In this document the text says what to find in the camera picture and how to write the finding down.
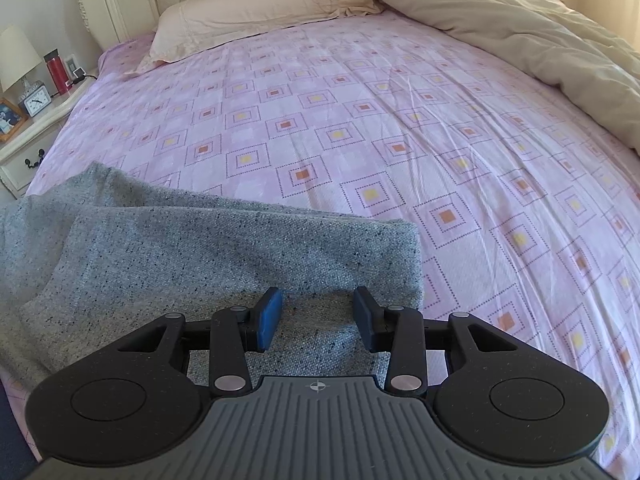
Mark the white wall outlet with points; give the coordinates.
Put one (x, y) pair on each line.
(72, 65)

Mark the beige duvet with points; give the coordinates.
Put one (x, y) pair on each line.
(525, 35)

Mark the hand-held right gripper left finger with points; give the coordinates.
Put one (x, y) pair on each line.
(267, 317)

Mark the grey pants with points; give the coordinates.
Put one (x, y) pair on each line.
(200, 250)

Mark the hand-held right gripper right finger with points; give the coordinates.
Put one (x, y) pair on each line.
(364, 320)

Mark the wooden picture frame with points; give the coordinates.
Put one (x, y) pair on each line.
(9, 121)

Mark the red bottle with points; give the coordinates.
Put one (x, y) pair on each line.
(57, 72)

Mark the cream pillow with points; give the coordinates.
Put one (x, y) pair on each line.
(260, 10)

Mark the cream nightstand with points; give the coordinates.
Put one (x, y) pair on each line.
(30, 135)

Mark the white alarm clock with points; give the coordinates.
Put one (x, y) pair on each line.
(37, 101)

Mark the pink patterned bed sheet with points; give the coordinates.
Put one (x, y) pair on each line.
(400, 135)

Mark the cream table lamp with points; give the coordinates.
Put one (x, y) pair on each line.
(17, 55)

